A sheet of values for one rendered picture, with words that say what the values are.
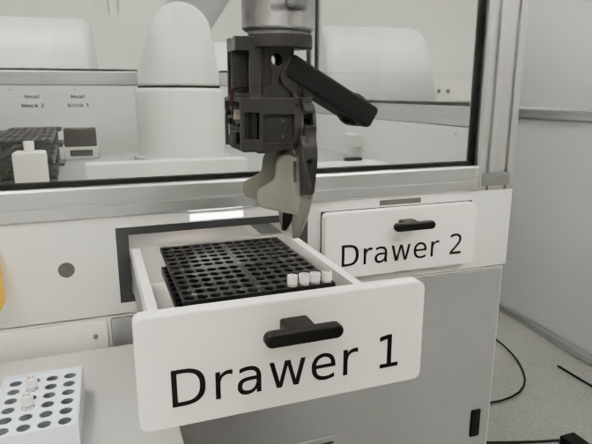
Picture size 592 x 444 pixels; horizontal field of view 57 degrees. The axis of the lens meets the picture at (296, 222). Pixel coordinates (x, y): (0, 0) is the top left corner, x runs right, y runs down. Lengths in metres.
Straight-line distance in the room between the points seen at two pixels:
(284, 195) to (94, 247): 0.34
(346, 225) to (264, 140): 0.36
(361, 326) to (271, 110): 0.23
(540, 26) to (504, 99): 1.82
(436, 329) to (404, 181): 0.30
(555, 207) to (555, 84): 0.54
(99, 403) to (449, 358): 0.66
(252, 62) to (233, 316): 0.25
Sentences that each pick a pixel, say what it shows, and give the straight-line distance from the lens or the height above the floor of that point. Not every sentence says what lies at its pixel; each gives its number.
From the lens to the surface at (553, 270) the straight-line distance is 2.75.
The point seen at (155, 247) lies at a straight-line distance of 0.84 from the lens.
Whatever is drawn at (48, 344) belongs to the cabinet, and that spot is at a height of 0.77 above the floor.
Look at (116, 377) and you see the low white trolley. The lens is 0.76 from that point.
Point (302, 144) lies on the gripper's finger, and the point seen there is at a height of 1.07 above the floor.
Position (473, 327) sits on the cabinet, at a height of 0.68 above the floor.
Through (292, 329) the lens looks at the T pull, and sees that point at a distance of 0.49.
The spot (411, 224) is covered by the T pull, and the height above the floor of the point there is 0.91.
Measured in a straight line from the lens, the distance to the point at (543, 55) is 2.80.
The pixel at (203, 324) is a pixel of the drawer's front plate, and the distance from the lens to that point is 0.50.
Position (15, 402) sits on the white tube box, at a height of 0.79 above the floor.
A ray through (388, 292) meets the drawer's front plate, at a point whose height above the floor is 0.92.
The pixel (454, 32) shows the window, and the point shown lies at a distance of 1.00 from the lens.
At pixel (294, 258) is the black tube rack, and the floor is 0.90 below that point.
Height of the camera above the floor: 1.12
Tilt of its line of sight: 13 degrees down
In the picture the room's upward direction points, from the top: straight up
